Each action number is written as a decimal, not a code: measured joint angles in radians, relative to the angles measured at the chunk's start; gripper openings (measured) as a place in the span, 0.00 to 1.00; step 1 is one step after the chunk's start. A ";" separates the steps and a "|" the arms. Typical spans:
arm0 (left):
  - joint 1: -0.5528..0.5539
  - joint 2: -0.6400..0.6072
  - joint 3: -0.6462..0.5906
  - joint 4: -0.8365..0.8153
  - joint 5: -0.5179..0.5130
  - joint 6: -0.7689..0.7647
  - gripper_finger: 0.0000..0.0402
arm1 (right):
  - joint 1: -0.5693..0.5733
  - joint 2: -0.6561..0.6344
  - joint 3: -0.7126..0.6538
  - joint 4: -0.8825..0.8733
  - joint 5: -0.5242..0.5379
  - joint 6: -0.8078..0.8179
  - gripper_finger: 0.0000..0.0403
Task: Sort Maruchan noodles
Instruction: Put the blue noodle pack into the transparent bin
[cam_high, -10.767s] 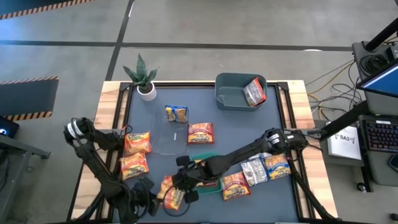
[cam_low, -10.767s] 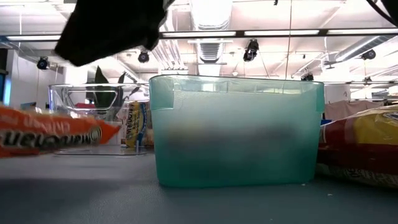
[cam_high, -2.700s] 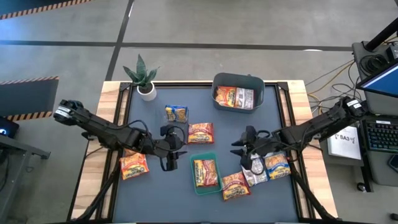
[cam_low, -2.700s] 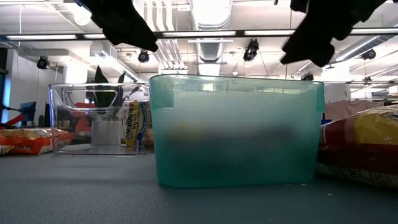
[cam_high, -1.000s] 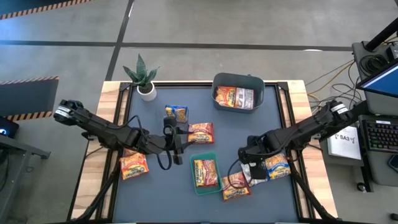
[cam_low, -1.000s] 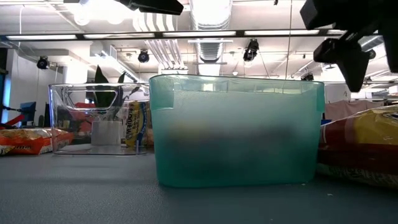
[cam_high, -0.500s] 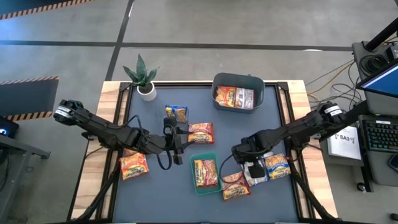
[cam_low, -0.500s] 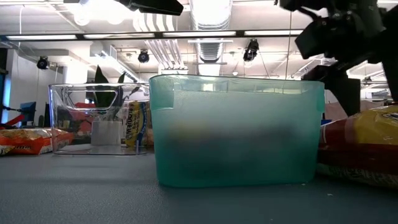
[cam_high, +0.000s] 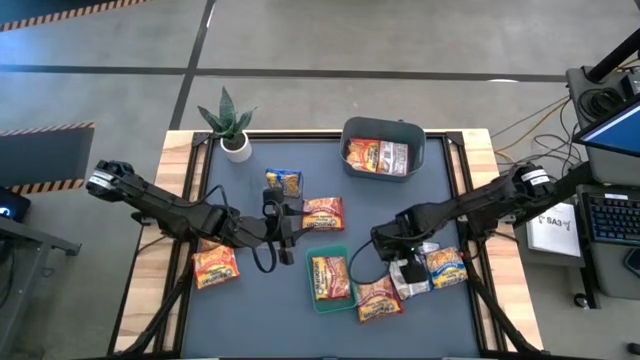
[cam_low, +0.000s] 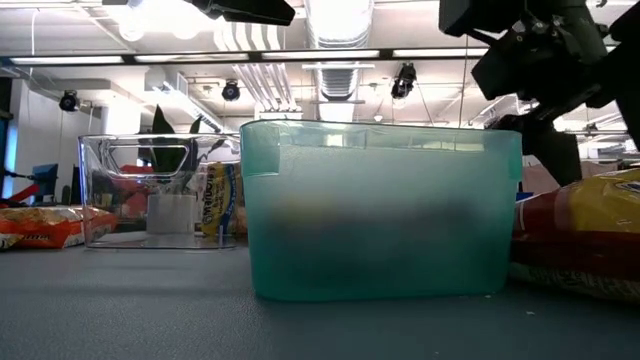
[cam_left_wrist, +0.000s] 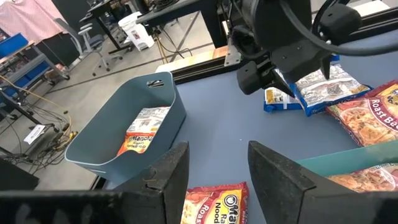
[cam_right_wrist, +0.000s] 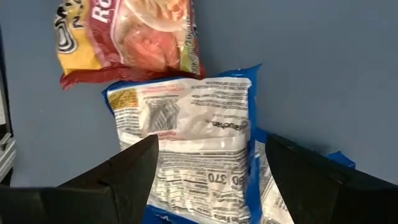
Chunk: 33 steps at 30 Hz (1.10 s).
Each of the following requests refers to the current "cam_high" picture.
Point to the grey-blue plastic bin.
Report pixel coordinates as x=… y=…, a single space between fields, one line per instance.
x=382 y=127

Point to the monitor with blue screen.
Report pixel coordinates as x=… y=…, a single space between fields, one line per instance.
x=617 y=132

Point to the clear plastic bin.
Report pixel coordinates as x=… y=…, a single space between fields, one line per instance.
x=255 y=200

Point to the grey equipment cart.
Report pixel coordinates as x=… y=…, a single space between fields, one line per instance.
x=607 y=170

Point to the white paper sign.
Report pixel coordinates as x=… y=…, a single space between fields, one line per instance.
x=555 y=235

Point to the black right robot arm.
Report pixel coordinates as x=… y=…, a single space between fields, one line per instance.
x=475 y=205

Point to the green plastic bin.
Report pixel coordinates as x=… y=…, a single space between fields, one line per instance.
x=336 y=306

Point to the black diagonal frame strut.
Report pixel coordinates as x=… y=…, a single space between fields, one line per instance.
x=165 y=310
x=500 y=320

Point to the black flat device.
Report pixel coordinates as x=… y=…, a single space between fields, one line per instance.
x=634 y=262

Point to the black metal pole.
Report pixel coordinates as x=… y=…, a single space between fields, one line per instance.
x=615 y=60

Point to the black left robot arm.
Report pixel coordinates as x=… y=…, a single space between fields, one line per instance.
x=165 y=207

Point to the black caster wheel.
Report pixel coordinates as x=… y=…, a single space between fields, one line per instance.
x=581 y=300

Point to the red Maruchan ramen pack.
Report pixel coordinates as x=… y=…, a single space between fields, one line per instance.
x=324 y=214
x=378 y=300
x=331 y=279

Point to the grey metal desk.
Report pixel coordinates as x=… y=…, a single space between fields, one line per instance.
x=30 y=235

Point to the black computer with blue light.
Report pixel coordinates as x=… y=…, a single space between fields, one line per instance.
x=12 y=205

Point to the black hazard-striped floor mat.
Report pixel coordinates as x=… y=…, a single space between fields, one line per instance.
x=50 y=7
x=45 y=155

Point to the black backlit keyboard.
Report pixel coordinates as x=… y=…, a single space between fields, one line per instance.
x=615 y=220

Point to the snake plant in white pot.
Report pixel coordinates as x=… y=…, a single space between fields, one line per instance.
x=236 y=147

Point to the black aluminium table frame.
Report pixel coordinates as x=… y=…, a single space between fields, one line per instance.
x=325 y=135

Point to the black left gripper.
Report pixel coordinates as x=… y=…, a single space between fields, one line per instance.
x=265 y=231

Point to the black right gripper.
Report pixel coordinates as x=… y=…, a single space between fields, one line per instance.
x=395 y=237

